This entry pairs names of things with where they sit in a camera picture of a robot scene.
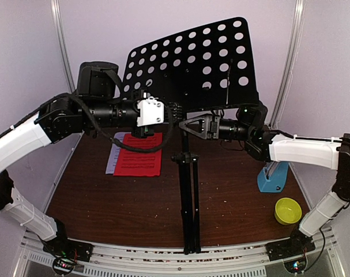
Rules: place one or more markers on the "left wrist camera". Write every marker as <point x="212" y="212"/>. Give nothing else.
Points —
<point x="151" y="112"/>

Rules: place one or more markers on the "aluminium frame post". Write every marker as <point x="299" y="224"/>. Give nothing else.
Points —
<point x="58" y="24"/>
<point x="292" y="53"/>

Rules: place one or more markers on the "left aluminium frame post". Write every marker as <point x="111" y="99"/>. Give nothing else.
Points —
<point x="58" y="24"/>

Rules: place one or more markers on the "yellow-green bowl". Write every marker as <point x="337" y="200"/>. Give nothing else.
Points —
<point x="287" y="211"/>

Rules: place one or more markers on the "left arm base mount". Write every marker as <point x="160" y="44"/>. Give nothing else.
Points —
<point x="67" y="255"/>

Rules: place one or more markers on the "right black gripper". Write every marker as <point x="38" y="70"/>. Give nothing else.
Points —
<point x="214" y="126"/>

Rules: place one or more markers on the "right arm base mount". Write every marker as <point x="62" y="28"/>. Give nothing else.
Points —
<point x="292" y="253"/>

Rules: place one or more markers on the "blue metronome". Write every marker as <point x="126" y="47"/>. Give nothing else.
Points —
<point x="272" y="178"/>

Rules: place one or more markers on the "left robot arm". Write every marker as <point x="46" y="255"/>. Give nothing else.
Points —
<point x="92" y="107"/>

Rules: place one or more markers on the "front aluminium rail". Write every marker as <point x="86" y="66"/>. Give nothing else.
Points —
<point x="233" y="260"/>

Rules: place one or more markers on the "red sheet music page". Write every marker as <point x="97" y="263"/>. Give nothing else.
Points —
<point x="132" y="164"/>

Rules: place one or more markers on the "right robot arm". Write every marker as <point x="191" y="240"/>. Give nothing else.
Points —
<point x="266" y="145"/>

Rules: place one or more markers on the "right aluminium frame post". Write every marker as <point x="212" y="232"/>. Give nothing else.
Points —
<point x="292" y="53"/>

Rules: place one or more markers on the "lavender sheet music page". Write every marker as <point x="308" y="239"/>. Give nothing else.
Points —
<point x="114" y="153"/>

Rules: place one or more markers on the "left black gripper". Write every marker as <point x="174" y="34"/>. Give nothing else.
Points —
<point x="146" y="131"/>

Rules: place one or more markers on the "black music stand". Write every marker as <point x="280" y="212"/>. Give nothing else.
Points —
<point x="207" y="70"/>

